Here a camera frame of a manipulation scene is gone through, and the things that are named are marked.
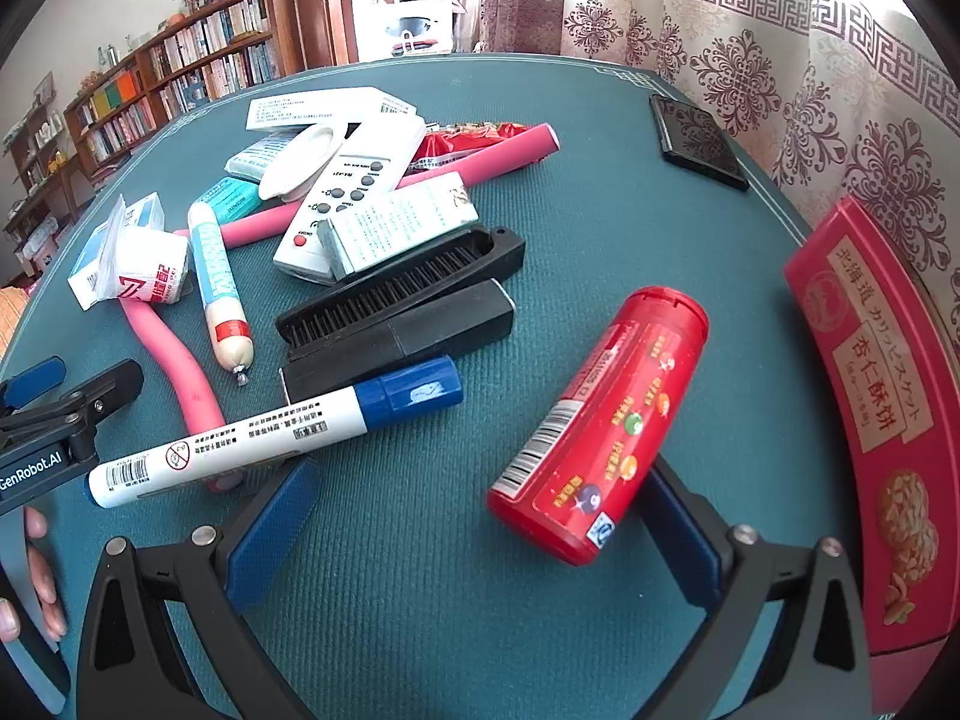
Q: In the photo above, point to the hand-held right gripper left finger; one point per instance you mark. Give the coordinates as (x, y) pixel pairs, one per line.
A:
(274, 532)

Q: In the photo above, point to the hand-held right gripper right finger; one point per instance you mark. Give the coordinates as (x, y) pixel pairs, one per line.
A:
(686, 540)

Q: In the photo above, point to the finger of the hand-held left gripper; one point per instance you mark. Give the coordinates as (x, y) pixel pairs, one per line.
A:
(105, 394)
(34, 382)

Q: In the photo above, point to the pink foam rod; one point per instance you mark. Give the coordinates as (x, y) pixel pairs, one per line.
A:
(510, 154)
(180, 367)

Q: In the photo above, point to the blue and white marker pen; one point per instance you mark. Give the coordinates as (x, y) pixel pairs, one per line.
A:
(262, 431)

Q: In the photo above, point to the blue and white medicine box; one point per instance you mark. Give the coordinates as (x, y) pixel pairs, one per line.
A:
(86, 274)

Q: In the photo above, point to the white tissue packet red print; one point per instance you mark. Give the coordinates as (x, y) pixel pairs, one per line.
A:
(150, 262)

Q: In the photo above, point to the red cylindrical bottle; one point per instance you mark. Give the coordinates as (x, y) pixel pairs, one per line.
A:
(600, 427)

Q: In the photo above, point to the sausage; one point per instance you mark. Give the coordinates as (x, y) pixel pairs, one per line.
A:
(214, 270)

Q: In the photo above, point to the small teal packet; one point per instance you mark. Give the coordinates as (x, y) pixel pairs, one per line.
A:
(236, 195)

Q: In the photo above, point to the red tin box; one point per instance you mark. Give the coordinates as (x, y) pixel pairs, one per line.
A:
(862, 360)

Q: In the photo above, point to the black rectangular case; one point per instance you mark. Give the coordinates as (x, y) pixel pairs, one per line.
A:
(450, 319)

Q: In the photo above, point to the blue and white tissue pack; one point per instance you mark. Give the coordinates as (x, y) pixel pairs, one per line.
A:
(251, 157)

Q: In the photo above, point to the black comb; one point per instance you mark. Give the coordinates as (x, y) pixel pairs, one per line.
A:
(420, 270)

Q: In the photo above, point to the white round dish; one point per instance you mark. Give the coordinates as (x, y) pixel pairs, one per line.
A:
(300, 157)

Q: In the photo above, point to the white remote control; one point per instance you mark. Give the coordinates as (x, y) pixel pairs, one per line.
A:
(352, 180)

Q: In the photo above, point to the white and green carton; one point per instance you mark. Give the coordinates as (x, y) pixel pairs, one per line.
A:
(397, 221)

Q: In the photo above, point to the long white box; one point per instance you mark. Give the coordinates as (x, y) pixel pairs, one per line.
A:
(322, 109)

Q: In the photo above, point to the red snack packet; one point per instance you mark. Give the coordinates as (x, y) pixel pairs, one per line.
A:
(450, 142)

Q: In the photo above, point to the person's left hand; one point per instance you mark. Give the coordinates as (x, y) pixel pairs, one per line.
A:
(45, 577)

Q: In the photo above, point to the small wooden display shelf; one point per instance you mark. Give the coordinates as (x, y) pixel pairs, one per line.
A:
(37, 157)

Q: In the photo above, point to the wooden bookshelf with books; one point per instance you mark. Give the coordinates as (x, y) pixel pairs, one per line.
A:
(210, 52)

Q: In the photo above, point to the black smartphone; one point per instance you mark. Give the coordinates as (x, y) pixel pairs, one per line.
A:
(697, 139)

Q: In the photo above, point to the white chair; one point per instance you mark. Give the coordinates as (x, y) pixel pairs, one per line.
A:
(420, 26)

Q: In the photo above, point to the patterned curtain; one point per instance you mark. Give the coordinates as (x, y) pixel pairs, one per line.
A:
(750, 52)

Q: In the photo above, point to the wooden door frame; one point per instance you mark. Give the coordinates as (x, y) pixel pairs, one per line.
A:
(322, 0)

